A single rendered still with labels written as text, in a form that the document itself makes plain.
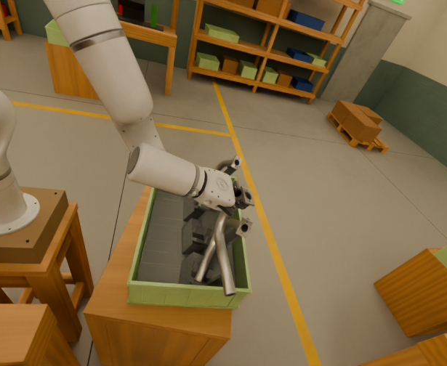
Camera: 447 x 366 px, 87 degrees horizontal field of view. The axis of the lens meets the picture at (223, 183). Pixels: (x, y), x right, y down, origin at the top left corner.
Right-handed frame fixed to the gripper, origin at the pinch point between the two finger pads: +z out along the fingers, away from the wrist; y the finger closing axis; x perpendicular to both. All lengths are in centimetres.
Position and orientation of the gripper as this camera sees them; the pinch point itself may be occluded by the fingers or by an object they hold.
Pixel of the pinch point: (240, 198)
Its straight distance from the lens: 67.5
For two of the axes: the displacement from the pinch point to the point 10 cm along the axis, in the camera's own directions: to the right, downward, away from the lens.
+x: -6.5, 5.1, 5.7
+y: -1.3, -8.1, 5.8
